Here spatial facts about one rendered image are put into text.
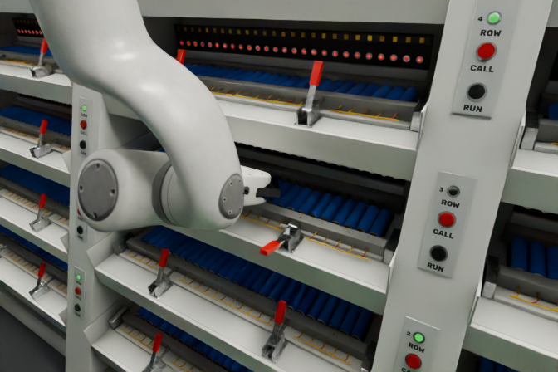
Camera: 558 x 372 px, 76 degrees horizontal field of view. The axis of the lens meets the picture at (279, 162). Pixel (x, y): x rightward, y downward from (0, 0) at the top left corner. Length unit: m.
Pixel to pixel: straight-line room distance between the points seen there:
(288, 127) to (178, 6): 0.30
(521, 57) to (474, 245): 0.21
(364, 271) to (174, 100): 0.35
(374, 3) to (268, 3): 0.16
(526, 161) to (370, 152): 0.17
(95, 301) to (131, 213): 0.60
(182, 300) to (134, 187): 0.43
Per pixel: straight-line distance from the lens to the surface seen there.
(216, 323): 0.72
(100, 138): 0.82
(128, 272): 0.86
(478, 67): 0.46
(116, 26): 0.37
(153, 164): 0.39
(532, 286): 0.56
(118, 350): 0.97
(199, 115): 0.34
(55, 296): 1.17
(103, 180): 0.39
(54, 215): 1.14
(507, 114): 0.46
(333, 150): 0.50
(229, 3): 0.61
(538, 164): 0.48
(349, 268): 0.54
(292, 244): 0.56
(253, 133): 0.56
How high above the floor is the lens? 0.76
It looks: 11 degrees down
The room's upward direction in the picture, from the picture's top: 8 degrees clockwise
